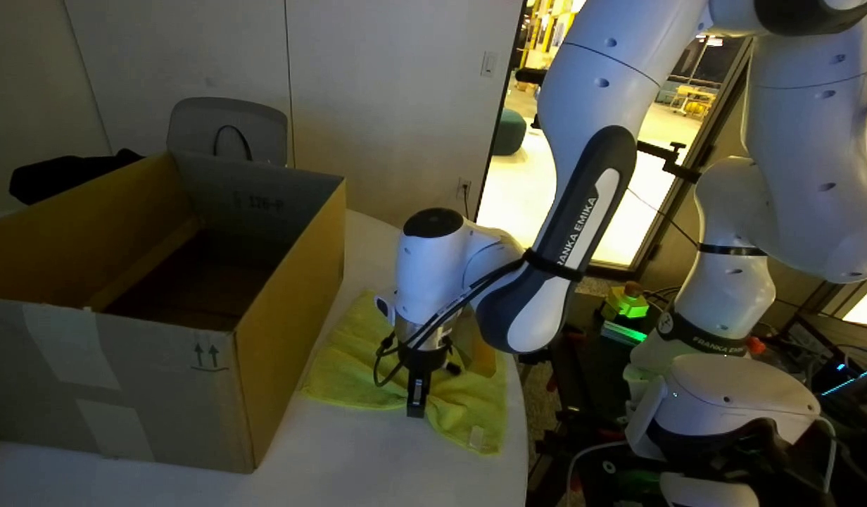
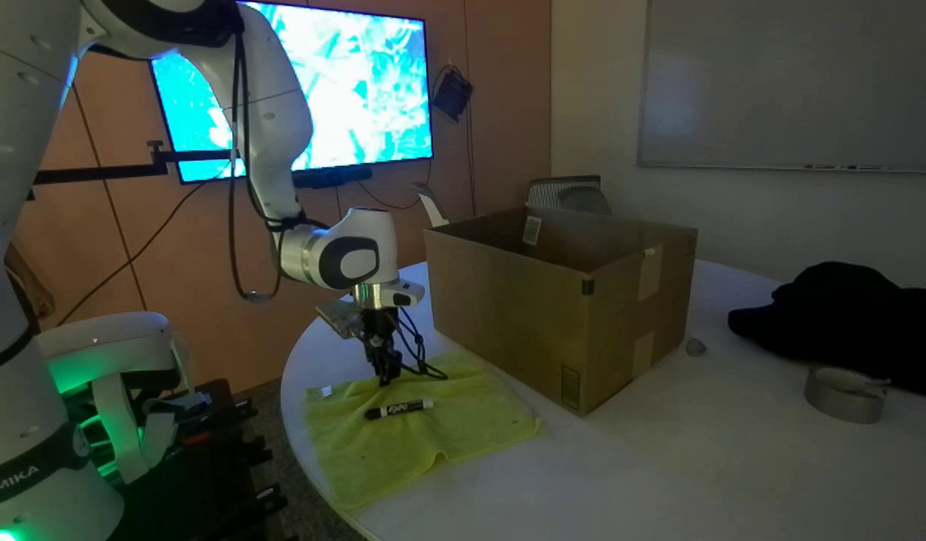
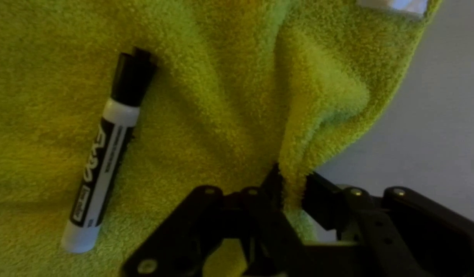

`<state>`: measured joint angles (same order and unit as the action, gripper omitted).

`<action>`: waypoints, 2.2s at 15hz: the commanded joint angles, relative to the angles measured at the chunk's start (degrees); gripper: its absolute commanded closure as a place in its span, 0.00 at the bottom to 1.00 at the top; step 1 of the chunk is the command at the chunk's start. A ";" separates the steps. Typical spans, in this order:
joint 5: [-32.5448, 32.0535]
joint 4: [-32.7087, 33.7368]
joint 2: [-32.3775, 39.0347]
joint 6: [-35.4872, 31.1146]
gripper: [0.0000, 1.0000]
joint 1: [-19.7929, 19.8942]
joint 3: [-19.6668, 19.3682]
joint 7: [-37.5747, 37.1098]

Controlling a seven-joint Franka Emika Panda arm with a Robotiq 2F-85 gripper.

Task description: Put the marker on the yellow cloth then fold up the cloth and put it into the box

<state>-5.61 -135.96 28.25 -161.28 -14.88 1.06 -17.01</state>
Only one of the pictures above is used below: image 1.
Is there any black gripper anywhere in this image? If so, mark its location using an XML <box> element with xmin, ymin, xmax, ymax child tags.
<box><xmin>397</xmin><ymin>340</ymin><xmax>455</xmax><ymax>420</ymax></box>

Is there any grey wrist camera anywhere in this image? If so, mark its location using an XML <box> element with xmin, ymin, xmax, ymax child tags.
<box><xmin>372</xmin><ymin>289</ymin><xmax>400</xmax><ymax>324</ymax></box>

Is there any grey chair backrest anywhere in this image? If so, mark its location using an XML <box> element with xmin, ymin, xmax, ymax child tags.
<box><xmin>163</xmin><ymin>96</ymin><xmax>292</xmax><ymax>171</ymax></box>

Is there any green glowing device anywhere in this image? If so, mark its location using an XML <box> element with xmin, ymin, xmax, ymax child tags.
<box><xmin>604</xmin><ymin>288</ymin><xmax>652</xmax><ymax>326</ymax></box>

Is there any black bundled fabric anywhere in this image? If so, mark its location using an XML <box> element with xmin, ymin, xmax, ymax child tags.
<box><xmin>6</xmin><ymin>145</ymin><xmax>142</xmax><ymax>204</ymax></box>

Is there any yellow microfibre cloth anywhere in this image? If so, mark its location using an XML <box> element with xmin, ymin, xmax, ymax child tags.
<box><xmin>303</xmin><ymin>289</ymin><xmax>510</xmax><ymax>459</ymax></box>

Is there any brown cardboard box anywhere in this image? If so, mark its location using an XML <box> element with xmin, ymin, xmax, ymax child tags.
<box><xmin>0</xmin><ymin>148</ymin><xmax>348</xmax><ymax>475</ymax></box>

